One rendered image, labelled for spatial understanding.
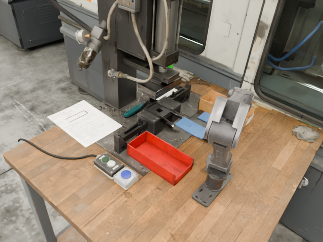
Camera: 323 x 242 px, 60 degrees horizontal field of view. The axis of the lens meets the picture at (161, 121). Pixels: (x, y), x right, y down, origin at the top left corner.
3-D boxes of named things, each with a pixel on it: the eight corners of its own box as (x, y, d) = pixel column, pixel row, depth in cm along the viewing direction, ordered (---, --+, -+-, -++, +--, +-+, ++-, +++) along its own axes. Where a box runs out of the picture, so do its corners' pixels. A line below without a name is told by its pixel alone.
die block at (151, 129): (153, 137, 127) (154, 124, 123) (137, 127, 132) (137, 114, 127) (179, 117, 140) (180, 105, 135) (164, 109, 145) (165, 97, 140)
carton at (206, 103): (240, 132, 136) (244, 119, 131) (197, 110, 147) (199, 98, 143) (251, 120, 144) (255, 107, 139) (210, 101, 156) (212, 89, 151)
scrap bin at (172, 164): (174, 186, 106) (175, 175, 102) (127, 154, 118) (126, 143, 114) (192, 168, 114) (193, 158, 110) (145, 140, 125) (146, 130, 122)
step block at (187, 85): (182, 103, 150) (184, 89, 145) (178, 101, 152) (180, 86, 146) (189, 98, 155) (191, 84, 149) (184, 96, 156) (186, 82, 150)
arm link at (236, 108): (233, 83, 100) (213, 99, 73) (258, 90, 97) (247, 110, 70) (223, 115, 104) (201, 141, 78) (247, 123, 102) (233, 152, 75)
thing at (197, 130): (204, 141, 114) (206, 136, 112) (174, 124, 121) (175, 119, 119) (213, 133, 119) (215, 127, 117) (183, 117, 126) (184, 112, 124)
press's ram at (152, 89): (156, 106, 116) (160, 37, 98) (112, 83, 128) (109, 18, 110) (181, 90, 127) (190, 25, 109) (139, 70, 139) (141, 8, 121)
